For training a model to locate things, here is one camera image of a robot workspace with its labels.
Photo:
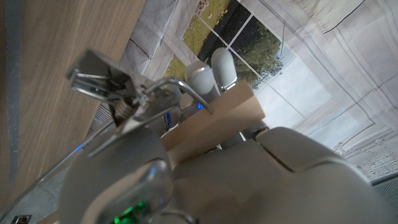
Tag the printed window backdrop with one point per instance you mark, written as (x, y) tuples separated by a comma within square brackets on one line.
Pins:
[(311, 62)]

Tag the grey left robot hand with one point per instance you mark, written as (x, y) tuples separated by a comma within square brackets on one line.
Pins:
[(248, 186)]

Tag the wooden bar with metal clips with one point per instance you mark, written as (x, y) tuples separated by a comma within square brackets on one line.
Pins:
[(217, 121)]

